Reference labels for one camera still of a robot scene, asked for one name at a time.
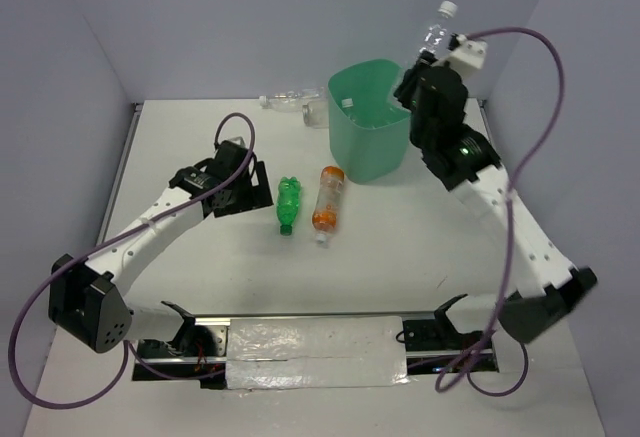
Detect green plastic bottle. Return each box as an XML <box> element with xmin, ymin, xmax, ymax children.
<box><xmin>276</xmin><ymin>177</ymin><xmax>302</xmax><ymax>236</ymax></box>

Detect orange label plastic bottle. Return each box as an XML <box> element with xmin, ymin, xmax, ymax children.
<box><xmin>312</xmin><ymin>166</ymin><xmax>345</xmax><ymax>245</ymax></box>

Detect clear jar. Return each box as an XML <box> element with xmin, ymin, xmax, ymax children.
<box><xmin>302</xmin><ymin>99</ymin><xmax>329</xmax><ymax>129</ymax></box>

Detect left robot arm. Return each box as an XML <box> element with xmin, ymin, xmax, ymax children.
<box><xmin>48</xmin><ymin>140</ymin><xmax>273</xmax><ymax>356</ymax></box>

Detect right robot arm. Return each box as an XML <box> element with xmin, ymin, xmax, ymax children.
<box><xmin>393</xmin><ymin>51</ymin><xmax>598</xmax><ymax>344</ymax></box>

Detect green plastic bin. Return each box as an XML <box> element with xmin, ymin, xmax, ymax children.
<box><xmin>328</xmin><ymin>59</ymin><xmax>410</xmax><ymax>184</ymax></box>

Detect silver tape patch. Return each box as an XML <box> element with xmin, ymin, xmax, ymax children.
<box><xmin>225</xmin><ymin>316</ymin><xmax>409</xmax><ymax>390</ymax></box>

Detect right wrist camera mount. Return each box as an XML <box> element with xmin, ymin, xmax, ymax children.
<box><xmin>437</xmin><ymin>34</ymin><xmax>487</xmax><ymax>80</ymax></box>

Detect metal base rail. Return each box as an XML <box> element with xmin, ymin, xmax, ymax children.
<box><xmin>132</xmin><ymin>311</ymin><xmax>481</xmax><ymax>389</ymax></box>

